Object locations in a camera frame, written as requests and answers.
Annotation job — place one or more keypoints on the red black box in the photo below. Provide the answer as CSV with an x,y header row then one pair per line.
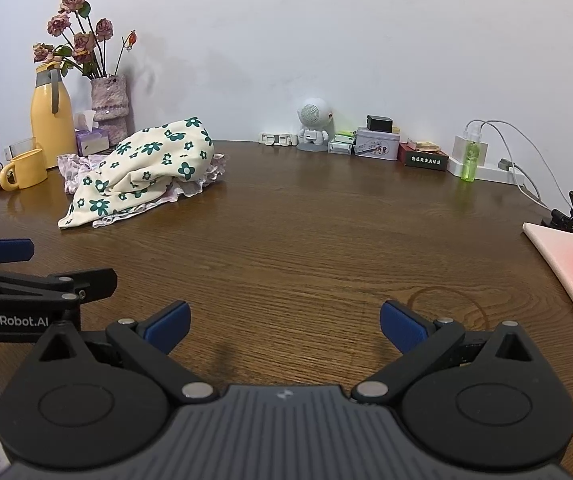
x,y
426,160

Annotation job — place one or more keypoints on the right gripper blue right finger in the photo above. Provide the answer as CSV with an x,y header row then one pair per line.
x,y
403,327

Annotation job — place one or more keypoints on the pink floral garment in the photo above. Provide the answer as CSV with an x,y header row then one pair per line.
x,y
74,168

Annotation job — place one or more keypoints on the green spray bottle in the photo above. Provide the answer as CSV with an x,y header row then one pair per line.
x,y
471,155

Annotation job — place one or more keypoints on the purple tissue box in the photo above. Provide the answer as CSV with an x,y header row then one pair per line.
x,y
90,137

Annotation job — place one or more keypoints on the white power strip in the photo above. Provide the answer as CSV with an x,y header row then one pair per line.
x,y
279,139

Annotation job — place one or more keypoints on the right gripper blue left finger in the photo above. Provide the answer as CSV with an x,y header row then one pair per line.
x,y
166,328

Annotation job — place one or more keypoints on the yellow thermos jug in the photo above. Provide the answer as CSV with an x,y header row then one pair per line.
x,y
51,115

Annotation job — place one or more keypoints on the white robot figurine speaker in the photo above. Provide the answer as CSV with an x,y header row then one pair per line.
x,y
315,116

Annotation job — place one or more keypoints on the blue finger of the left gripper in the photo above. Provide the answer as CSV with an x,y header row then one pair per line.
x,y
4,250

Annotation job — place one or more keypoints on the yellow mug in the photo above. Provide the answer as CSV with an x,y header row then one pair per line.
x,y
24,171

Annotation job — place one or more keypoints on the green white small boxes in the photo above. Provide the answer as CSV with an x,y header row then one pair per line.
x,y
342,143

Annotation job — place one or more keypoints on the cream green-flower garment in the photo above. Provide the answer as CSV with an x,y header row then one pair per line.
x,y
151,167

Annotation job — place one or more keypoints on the pink fuzzy vase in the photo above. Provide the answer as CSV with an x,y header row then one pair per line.
x,y
110,103

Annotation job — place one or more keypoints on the dried rose bouquet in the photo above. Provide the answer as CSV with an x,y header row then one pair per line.
x,y
83,45

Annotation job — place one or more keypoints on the small black box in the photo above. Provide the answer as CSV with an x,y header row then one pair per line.
x,y
380,123

